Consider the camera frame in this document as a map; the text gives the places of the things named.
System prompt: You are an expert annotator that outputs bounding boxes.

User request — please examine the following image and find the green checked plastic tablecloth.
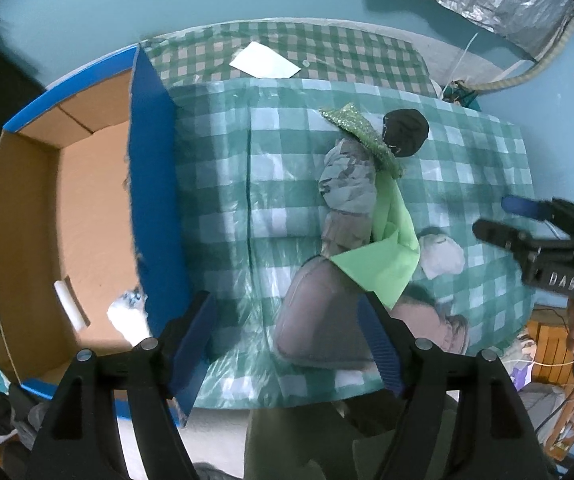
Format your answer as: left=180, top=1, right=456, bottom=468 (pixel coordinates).
left=167, top=80, right=538, bottom=408

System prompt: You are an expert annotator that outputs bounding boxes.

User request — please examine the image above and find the blue cardboard box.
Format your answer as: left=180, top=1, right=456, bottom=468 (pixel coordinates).
left=0, top=42, right=193, bottom=418

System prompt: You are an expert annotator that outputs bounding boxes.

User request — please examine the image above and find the green beige checked cloth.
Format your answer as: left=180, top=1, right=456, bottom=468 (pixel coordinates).
left=139, top=20, right=438, bottom=98

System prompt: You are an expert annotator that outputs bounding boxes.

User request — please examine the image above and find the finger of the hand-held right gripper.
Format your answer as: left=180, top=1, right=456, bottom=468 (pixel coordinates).
left=501, top=194, right=560, bottom=222
left=472, top=217, right=543, bottom=261

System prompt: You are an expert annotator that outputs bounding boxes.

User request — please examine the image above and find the white patterned cloth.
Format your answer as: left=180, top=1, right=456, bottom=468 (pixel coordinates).
left=107, top=290, right=150, bottom=346

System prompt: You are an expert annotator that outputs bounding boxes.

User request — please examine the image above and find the green glitter cloth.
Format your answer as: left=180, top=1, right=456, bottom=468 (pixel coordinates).
left=318, top=102, right=405, bottom=178

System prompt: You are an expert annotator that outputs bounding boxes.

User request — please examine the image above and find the white paper sheet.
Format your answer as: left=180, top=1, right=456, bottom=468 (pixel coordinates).
left=229, top=41, right=302, bottom=80

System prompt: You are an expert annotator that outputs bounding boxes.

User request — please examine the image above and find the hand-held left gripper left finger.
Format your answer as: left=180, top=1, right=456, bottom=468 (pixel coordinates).
left=26, top=290, right=218, bottom=480

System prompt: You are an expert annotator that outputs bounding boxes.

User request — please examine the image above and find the patterned cloth heap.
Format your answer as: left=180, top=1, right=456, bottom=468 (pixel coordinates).
left=510, top=332, right=574, bottom=461

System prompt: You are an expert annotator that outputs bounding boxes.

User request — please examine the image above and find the white sock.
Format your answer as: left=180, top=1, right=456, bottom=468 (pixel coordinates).
left=417, top=232, right=467, bottom=281

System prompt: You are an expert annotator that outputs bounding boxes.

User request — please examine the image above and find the teal patterned bundle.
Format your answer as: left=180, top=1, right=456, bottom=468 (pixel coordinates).
left=442, top=79, right=482, bottom=110

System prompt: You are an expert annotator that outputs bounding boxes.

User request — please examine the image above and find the wooden crate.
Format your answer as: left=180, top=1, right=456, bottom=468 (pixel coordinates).
left=526, top=307, right=574, bottom=368

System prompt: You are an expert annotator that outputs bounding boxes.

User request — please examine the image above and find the camouflage cloth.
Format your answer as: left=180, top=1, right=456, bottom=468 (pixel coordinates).
left=317, top=137, right=380, bottom=261

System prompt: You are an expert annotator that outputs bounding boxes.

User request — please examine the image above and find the white cord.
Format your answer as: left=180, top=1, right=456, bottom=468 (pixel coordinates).
left=448, top=31, right=479, bottom=86

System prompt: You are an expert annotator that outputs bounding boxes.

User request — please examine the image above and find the light green cloth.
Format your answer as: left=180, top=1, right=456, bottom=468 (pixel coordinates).
left=329, top=170, right=422, bottom=311

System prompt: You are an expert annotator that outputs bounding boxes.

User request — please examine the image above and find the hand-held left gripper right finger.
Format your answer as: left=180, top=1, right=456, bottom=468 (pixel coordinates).
left=356, top=290, right=555, bottom=480

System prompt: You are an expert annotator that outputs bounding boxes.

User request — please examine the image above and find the black cloth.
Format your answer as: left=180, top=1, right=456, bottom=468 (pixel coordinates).
left=382, top=108, right=430, bottom=158

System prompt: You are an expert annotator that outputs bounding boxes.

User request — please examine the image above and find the white paper roll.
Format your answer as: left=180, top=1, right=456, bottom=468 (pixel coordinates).
left=53, top=280, right=90, bottom=332

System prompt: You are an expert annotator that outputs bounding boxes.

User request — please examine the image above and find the grey towel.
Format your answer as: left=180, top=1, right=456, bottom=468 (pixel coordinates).
left=273, top=255, right=383, bottom=368

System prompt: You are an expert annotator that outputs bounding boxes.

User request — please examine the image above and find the striped rope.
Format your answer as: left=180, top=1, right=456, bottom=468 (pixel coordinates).
left=472, top=10, right=574, bottom=93

